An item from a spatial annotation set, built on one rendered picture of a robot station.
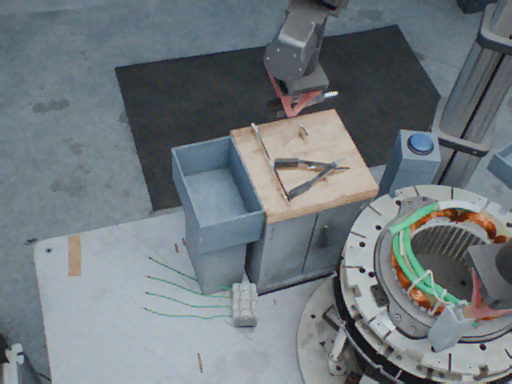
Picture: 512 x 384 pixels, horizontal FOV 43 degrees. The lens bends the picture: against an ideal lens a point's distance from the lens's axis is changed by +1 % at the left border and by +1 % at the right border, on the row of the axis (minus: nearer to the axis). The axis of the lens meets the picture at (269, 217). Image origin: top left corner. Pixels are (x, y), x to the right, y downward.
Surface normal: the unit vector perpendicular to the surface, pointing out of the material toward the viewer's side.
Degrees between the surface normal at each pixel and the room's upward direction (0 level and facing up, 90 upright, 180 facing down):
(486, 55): 90
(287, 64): 90
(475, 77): 90
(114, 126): 0
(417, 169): 90
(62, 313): 0
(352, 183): 0
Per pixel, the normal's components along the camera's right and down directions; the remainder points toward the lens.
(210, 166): 0.35, 0.79
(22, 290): 0.09, -0.57
